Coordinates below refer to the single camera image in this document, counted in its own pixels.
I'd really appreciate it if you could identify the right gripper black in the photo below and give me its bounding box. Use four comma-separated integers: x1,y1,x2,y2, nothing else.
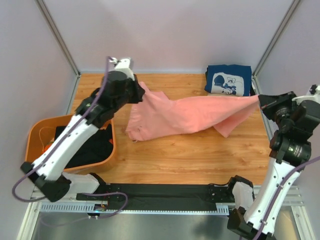
258,90,300,131

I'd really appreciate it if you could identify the pink t shirt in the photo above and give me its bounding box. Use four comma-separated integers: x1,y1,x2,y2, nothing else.
126,82,259,142

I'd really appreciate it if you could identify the orange plastic basket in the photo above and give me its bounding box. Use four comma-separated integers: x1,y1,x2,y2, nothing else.
24,114,116,180

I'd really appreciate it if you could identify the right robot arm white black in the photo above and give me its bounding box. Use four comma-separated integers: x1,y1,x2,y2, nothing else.
225,85,320,240

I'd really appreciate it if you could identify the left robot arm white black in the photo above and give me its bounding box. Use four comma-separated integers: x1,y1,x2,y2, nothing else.
20,67,145,202

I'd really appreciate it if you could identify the folded black t shirt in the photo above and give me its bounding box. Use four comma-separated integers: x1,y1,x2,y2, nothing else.
204,71,256,97

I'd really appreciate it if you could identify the folded navy printed t shirt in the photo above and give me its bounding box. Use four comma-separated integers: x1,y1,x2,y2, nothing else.
204,64,252,97

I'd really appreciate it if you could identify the folded beige t shirt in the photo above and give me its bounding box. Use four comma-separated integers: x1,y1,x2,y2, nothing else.
207,93,222,97

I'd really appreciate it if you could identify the black garment in basket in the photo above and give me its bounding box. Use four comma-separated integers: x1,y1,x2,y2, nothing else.
65,124,114,169

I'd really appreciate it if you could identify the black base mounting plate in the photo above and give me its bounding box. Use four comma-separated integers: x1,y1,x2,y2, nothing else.
76,183,238,211

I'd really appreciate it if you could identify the orange garment in basket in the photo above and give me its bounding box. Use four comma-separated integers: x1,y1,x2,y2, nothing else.
42,141,54,153

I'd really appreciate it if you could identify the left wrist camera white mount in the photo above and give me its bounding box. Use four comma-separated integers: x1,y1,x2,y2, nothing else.
109,57,134,77

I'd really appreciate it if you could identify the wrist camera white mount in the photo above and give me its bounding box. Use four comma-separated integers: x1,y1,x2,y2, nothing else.
292,84,320,105
109,57,134,77

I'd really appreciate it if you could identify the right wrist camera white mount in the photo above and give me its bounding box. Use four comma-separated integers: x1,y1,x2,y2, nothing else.
292,84,320,105

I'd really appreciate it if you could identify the white slotted cable duct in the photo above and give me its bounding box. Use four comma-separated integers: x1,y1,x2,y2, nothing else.
39,202,229,216

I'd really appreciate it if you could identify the aluminium frame rail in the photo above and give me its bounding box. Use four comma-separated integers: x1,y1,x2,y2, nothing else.
29,184,305,208

